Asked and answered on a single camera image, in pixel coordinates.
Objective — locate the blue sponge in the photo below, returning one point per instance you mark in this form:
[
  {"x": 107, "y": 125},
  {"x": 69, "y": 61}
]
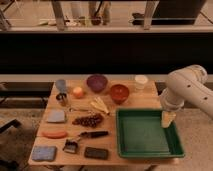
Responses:
[{"x": 44, "y": 153}]

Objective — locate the red-brown bowl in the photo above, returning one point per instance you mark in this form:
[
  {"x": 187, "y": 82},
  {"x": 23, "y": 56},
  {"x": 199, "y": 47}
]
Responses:
[{"x": 119, "y": 93}]

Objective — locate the green plastic tray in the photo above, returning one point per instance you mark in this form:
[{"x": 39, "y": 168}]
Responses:
[{"x": 140, "y": 135}]

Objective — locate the grey-blue towel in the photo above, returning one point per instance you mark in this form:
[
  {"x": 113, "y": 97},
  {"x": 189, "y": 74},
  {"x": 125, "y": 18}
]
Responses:
[{"x": 56, "y": 116}]

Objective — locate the small metal can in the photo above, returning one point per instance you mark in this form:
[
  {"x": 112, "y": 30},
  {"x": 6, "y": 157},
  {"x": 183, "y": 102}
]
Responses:
[{"x": 62, "y": 99}]

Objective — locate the orange fruit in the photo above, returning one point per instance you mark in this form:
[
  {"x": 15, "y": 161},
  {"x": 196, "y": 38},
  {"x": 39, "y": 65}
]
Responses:
[{"x": 78, "y": 92}]

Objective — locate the dark red grape bunch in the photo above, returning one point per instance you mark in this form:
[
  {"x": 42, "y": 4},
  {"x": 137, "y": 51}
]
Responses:
[{"x": 88, "y": 121}]

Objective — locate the wooden table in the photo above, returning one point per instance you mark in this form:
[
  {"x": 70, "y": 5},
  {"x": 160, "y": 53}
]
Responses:
[{"x": 146, "y": 98}]

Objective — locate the black rectangular block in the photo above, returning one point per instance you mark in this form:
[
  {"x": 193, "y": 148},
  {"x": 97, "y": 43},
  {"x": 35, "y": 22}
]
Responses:
[{"x": 96, "y": 153}]

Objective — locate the purple bowl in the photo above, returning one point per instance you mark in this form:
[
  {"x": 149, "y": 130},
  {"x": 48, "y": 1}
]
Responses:
[{"x": 97, "y": 82}]

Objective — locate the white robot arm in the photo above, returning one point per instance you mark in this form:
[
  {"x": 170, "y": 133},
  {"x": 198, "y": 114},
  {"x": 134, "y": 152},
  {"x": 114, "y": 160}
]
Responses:
[{"x": 186, "y": 84}]

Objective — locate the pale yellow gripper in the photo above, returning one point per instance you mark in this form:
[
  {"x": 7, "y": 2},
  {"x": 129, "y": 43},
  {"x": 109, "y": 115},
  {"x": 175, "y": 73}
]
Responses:
[{"x": 167, "y": 118}]

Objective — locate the yellow bananas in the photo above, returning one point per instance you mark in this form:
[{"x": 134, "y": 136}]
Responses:
[{"x": 99, "y": 104}]

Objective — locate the orange carrot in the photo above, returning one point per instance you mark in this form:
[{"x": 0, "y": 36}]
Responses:
[{"x": 55, "y": 135}]

